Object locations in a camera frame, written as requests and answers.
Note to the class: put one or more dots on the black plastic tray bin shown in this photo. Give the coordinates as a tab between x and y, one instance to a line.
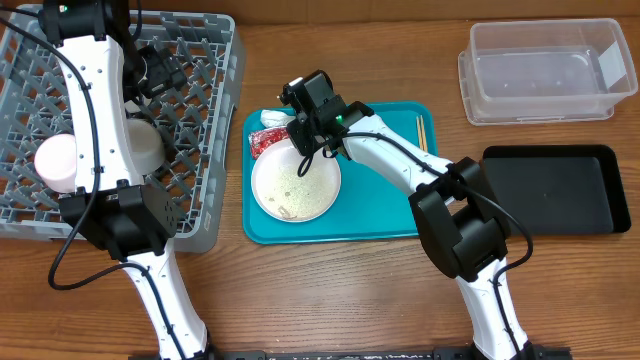
559	189

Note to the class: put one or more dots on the grey bowl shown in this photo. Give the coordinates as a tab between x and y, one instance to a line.
146	145

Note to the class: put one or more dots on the wooden chopstick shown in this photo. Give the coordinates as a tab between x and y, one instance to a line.
418	134
422	133

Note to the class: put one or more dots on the large white plate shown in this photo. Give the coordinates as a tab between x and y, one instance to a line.
285	196

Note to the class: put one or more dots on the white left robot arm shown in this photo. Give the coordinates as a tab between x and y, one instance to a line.
110	204

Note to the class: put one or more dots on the grey plastic dish rack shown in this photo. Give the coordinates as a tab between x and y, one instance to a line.
193	122

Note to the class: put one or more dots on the clear plastic bin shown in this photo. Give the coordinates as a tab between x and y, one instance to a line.
545	71

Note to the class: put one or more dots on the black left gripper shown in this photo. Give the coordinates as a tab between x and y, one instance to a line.
171	72

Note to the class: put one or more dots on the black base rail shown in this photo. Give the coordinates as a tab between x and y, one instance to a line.
446	353

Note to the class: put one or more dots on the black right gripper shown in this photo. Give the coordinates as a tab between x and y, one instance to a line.
304	136

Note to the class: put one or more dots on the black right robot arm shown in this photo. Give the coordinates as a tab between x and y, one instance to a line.
462	228

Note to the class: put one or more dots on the white napkin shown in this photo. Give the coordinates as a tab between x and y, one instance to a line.
275	119

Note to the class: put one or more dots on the red snack wrapper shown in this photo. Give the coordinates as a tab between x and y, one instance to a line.
260	140

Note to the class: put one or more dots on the white pink bowl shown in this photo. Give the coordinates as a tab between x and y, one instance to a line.
55	162

